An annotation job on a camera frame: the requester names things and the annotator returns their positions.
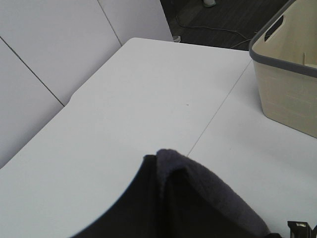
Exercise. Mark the dark grey towel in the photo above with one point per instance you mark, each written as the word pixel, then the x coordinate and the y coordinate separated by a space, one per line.
pixel 205 183

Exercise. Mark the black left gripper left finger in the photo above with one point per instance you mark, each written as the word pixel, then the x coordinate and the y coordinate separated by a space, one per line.
pixel 137 213

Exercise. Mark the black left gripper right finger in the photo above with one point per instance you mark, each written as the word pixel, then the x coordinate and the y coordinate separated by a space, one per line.
pixel 198 210

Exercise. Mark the beige basket grey rim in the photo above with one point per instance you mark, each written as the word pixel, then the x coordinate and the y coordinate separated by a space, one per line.
pixel 284 54

